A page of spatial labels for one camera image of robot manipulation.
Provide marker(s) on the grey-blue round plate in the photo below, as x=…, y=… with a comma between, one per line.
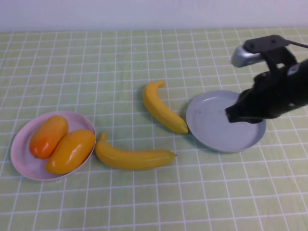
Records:
x=211, y=134

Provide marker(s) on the orange-red blushed mango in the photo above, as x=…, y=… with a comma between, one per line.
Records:
x=48, y=137

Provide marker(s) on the long yellow banana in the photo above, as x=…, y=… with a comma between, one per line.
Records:
x=134, y=158

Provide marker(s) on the green checked tablecloth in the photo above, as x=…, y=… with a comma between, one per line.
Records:
x=216, y=192

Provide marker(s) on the plain yellow mango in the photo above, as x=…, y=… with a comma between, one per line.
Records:
x=69, y=154

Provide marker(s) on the short curved yellow banana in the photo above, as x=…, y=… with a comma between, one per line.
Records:
x=156, y=108

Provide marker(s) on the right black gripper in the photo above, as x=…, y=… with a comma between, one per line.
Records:
x=276, y=96

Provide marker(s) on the pink round plate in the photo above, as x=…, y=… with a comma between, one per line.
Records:
x=24, y=163

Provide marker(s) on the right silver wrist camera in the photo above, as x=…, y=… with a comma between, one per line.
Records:
x=247, y=56

